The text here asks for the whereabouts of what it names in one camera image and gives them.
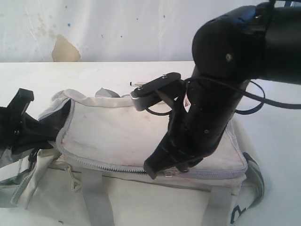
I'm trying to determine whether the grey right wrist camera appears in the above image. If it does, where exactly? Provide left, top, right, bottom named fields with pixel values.
left=130, top=72, right=184, bottom=111

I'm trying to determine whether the white grey duffel bag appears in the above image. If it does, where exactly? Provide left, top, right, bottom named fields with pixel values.
left=0, top=89, right=264, bottom=226

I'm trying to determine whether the right robot arm black grey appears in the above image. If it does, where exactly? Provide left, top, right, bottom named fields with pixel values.
left=143, top=0, right=301, bottom=179

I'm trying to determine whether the white marker black cap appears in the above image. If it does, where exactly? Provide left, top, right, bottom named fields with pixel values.
left=129, top=81, right=146, bottom=87

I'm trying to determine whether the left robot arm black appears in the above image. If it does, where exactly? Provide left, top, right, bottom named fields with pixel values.
left=0, top=88, right=59, bottom=154

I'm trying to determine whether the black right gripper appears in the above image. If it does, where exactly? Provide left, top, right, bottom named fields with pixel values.
left=143, top=94, right=226, bottom=179

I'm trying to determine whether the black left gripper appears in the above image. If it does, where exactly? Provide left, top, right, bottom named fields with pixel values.
left=0, top=88, right=65, bottom=154

